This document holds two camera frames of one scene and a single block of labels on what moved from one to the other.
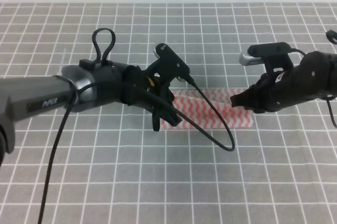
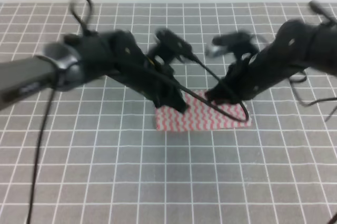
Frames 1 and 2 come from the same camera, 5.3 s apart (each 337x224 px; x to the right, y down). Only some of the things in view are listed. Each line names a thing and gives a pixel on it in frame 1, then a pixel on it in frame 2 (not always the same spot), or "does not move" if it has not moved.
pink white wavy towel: [192, 103] does not move
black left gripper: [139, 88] to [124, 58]
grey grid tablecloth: [107, 165] does not move
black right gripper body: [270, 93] to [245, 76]
